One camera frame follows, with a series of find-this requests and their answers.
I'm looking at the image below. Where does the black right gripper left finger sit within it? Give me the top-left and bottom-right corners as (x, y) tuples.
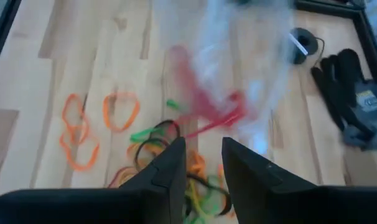
(0, 136), (187, 224)

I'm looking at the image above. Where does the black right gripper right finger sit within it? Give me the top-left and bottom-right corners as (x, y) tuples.
(221, 136), (377, 224)

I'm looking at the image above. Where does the clear plastic zip bag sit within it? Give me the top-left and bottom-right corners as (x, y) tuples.
(157, 0), (297, 156)

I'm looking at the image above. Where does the orange rubber band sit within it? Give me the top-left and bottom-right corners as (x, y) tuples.
(58, 133), (101, 172)
(61, 93), (90, 146)
(102, 91), (141, 134)

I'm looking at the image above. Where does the yellow rubber band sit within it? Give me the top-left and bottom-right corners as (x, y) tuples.
(188, 180), (210, 220)

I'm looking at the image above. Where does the black and gray work glove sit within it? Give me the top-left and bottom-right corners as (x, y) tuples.
(310, 48), (377, 150)

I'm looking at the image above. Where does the black round corded puck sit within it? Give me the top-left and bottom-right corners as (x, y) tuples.
(287, 27), (325, 66)

